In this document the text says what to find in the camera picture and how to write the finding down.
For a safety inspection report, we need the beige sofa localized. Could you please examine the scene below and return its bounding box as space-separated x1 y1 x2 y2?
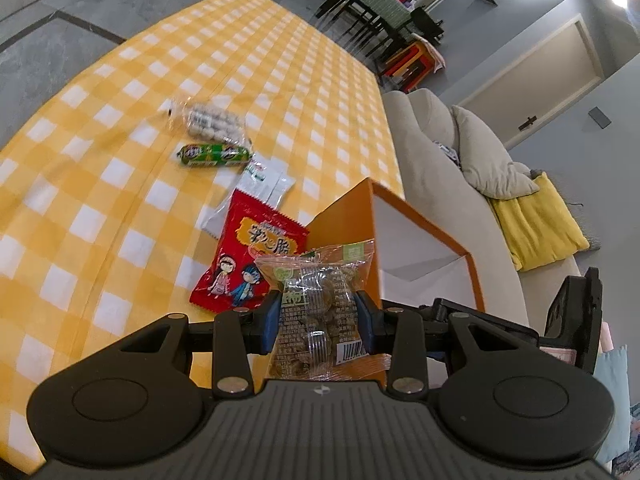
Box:
382 87 603 333

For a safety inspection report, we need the grey cushion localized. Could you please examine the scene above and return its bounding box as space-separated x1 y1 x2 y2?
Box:
450 105 541 200

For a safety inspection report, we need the yellow checkered tablecloth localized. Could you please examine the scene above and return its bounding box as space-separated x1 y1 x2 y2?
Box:
0 0 406 466

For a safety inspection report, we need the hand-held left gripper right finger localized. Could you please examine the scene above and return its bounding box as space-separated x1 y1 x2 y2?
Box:
353 292 541 395

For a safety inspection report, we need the red cartoon snack packet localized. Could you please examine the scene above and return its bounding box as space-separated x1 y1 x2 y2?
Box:
189 190 310 311

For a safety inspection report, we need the white door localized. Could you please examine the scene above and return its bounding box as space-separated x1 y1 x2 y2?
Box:
457 15 608 146

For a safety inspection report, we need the green sausage packet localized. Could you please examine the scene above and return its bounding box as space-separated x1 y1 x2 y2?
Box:
177 142 255 170

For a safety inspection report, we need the black dining chair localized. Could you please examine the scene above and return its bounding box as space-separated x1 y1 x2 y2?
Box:
410 6 445 43

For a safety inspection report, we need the clear packet of brown snacks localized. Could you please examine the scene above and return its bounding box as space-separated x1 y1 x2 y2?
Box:
255 240 391 381

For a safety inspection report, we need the clear packet of white balls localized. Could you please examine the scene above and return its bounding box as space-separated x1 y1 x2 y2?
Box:
167 100 251 145

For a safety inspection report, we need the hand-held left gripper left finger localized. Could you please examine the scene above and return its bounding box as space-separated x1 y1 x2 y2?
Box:
117 290 282 396

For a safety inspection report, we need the yellow cushion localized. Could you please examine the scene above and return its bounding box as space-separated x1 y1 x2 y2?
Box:
487 171 591 272

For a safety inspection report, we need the translucent plastic wrapper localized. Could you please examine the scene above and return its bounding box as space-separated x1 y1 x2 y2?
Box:
200 192 236 238

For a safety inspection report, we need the pink cloth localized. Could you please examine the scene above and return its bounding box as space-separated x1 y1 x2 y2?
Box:
420 40 446 69

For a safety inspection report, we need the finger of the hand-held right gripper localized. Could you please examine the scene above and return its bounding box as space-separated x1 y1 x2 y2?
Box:
433 299 540 343

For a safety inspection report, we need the red plastic stool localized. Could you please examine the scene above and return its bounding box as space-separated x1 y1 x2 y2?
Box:
382 40 441 92

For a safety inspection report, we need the orange cardboard box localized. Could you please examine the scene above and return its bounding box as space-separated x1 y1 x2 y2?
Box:
302 179 486 391

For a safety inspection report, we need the printed booklet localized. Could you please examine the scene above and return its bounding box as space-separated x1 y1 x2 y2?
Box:
434 141 461 166

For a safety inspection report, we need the light blue cloth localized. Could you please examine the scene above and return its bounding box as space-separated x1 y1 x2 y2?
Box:
595 345 632 463

